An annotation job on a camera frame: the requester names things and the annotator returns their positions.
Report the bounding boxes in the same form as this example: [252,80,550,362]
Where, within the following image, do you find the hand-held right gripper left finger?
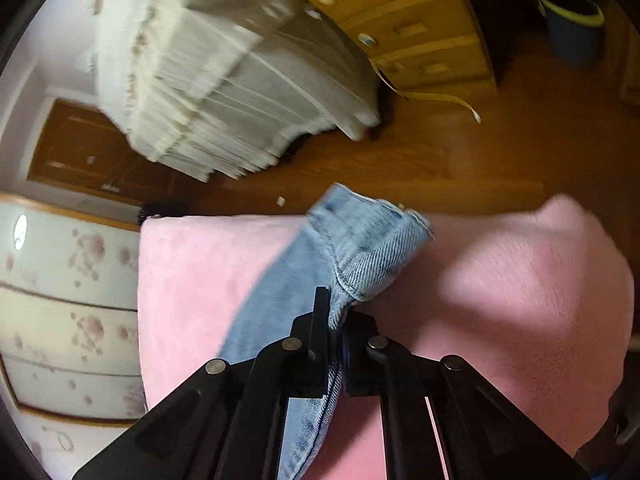
[72,287,330,480]

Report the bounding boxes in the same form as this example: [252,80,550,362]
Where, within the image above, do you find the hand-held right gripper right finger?
[342,309,592,480]

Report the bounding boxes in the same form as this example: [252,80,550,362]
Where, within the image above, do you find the blue denim jeans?
[220,183,436,480]

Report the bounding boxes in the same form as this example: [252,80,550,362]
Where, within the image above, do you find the pink fleece blanket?
[137,195,628,480]

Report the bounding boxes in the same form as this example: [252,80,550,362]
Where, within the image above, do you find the white floral wardrobe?
[0,192,151,476]

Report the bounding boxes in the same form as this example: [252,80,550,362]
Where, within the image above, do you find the white pleated fringed cover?
[75,0,383,183]

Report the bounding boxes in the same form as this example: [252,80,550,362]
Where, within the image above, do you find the brown wooden door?
[27,97,201,206]

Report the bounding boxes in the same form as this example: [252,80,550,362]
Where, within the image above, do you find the yellow wooden dresser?
[250,0,498,93]

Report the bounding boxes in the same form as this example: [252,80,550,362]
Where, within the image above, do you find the blue bucket with green rim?
[537,0,606,68]

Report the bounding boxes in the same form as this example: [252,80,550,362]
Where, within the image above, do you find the yellow strap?
[372,57,483,123]

